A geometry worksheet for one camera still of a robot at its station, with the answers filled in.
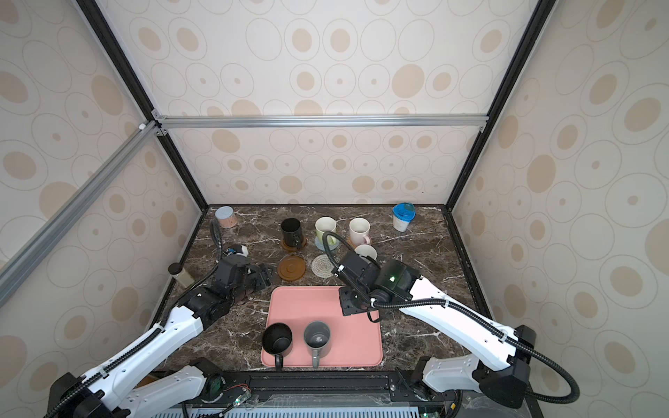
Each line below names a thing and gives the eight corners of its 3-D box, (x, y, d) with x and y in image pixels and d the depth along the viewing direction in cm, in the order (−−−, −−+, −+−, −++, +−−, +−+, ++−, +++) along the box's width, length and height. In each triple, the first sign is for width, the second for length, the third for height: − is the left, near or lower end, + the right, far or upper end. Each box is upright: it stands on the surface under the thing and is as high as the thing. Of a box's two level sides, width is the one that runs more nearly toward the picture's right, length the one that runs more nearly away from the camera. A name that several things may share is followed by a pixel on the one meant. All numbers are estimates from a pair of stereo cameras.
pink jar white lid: (215, 227, 113) (211, 220, 109) (221, 213, 118) (217, 205, 115) (235, 227, 113) (232, 220, 109) (240, 213, 118) (237, 205, 115)
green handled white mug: (316, 246, 108) (314, 230, 99) (317, 233, 112) (315, 216, 104) (336, 246, 108) (336, 230, 100) (336, 233, 113) (336, 216, 104)
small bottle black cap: (178, 282, 97) (165, 268, 90) (187, 274, 100) (174, 260, 92) (188, 289, 96) (175, 275, 88) (196, 280, 98) (185, 267, 90)
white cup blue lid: (392, 232, 112) (396, 216, 104) (389, 218, 117) (393, 202, 109) (411, 232, 112) (417, 216, 104) (408, 218, 117) (413, 202, 109)
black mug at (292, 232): (283, 250, 106) (278, 234, 98) (285, 234, 112) (281, 218, 104) (300, 250, 106) (297, 234, 98) (302, 234, 112) (300, 218, 104)
